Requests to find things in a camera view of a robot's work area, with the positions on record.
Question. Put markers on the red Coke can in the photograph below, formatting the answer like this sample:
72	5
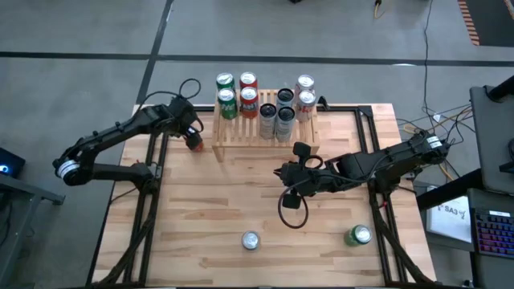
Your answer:
249	102

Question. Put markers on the Celsius Arctic Vibe can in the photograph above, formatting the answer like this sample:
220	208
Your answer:
285	95

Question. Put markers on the orange Fanta can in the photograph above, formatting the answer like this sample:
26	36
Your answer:
197	145
248	79

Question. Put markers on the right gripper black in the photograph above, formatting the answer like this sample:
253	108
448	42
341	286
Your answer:
309	178

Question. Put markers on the grey side table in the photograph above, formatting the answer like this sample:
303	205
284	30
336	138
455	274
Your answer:
32	194

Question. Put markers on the small red connector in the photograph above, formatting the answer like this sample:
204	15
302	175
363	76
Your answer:
383	204

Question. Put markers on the black side desk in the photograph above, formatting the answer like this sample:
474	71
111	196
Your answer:
445	188

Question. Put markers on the green Sprite can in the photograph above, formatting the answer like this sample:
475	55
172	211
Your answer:
225	80
228	104
359	234

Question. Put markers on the orange striped floor tape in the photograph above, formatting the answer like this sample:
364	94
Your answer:
469	24

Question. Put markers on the white Celsius slim can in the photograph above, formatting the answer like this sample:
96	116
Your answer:
268	120
286	122

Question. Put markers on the black box blue light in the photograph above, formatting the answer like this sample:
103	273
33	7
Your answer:
10	160

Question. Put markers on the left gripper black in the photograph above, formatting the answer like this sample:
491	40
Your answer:
186	118

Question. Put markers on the wooden slatted shelf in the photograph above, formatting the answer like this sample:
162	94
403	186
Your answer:
241	134

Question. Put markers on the black metal table frame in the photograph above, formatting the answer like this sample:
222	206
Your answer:
361	128

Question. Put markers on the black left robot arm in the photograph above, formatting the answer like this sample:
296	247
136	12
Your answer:
116	132

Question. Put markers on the backlit laptop keyboard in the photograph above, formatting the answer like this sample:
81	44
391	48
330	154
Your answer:
496	237

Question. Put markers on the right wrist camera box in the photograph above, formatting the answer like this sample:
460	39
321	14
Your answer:
291	200

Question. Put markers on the black floor mat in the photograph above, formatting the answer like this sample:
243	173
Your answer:
496	24

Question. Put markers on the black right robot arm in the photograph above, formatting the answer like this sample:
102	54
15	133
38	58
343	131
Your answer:
393	160

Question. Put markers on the black table clamp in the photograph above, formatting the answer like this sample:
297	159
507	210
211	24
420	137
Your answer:
322	101

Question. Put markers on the white SA3 paper sign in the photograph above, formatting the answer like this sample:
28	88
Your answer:
449	221

